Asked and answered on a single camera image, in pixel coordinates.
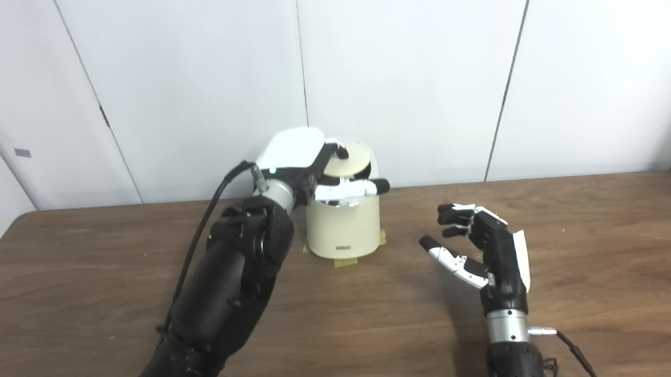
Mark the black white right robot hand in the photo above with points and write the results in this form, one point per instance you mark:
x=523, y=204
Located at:
x=503, y=265

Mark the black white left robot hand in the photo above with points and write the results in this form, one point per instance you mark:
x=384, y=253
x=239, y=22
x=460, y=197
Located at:
x=292, y=150

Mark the cream round bin lid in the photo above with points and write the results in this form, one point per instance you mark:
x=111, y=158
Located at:
x=354, y=163

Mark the cream-colored bin body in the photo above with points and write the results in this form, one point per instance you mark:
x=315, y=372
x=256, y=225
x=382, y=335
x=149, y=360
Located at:
x=344, y=229

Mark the black wall panel hinge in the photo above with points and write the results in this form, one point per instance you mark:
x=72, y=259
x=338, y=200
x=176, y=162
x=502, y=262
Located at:
x=104, y=116

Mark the gray wall label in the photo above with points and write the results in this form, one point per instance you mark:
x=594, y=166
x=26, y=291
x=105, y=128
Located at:
x=23, y=153

